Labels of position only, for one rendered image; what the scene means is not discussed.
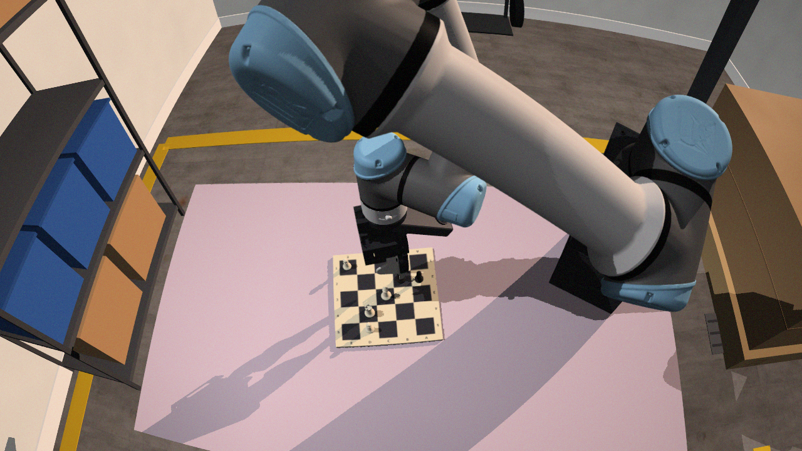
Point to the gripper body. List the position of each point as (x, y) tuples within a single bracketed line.
[(382, 244)]

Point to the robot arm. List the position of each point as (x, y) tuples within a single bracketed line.
[(329, 67)]

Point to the chessboard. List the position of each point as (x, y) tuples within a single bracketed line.
[(411, 315)]

